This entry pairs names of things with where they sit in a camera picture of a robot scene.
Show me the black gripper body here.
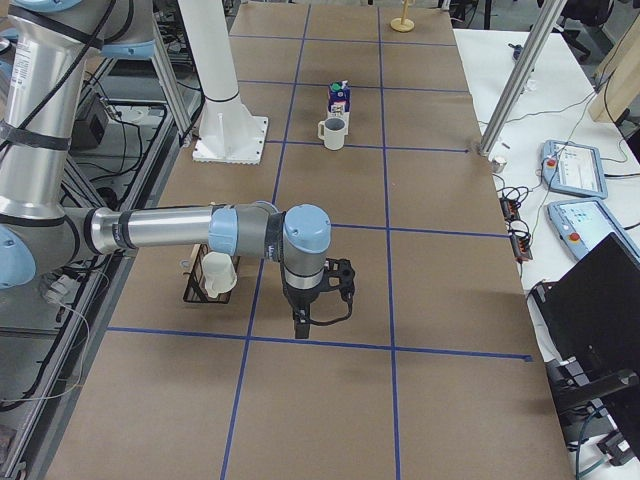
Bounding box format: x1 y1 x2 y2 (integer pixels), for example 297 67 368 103
284 284 320 313

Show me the white HOME mug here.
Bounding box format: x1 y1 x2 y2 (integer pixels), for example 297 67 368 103
317 117 347 151

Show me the milk carton blue white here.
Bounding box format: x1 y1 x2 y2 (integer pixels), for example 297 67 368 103
327 80 351 134

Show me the white ribbed mug on rack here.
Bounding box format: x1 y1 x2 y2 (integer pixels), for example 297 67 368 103
201 252 237 298

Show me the small metal cylinder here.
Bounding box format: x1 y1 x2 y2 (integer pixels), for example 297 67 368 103
490 155 508 174

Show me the black laptop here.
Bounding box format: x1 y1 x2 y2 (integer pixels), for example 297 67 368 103
540 233 639 452

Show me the lower teach pendant tablet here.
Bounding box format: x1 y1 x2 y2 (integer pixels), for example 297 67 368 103
546 197 639 260

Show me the teach pendant tablet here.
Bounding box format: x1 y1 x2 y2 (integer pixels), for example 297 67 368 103
546 197 639 260
541 140 608 199

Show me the wooden mug tree stand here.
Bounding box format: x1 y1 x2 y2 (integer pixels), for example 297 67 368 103
389 0 415 33

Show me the upper teach pendant tablet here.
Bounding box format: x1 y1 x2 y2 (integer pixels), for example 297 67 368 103
541 140 608 199

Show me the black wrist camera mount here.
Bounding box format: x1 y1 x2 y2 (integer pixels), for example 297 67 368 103
321 258 356 304

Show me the black wire cup rack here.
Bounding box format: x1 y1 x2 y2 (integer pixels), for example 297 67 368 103
181 244 240 304

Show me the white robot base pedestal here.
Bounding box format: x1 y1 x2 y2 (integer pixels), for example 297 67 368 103
180 1 269 165

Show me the black cable hub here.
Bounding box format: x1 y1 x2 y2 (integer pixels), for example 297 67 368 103
499 197 533 264

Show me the aluminium frame post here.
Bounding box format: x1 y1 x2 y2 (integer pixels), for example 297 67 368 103
478 0 567 157

